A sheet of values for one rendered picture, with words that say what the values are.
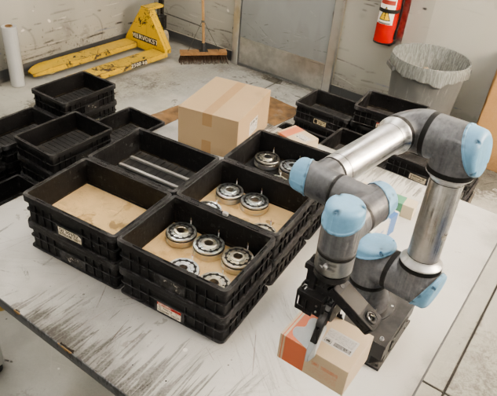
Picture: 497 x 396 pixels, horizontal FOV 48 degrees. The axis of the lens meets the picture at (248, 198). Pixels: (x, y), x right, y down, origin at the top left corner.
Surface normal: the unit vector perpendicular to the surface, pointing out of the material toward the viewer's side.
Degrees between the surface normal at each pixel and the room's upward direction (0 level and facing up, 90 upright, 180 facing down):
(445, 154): 86
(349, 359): 0
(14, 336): 0
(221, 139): 90
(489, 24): 90
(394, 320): 2
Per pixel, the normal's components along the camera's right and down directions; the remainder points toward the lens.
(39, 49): 0.81, 0.39
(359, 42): -0.58, 0.43
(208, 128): -0.39, 0.50
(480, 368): 0.08, -0.82
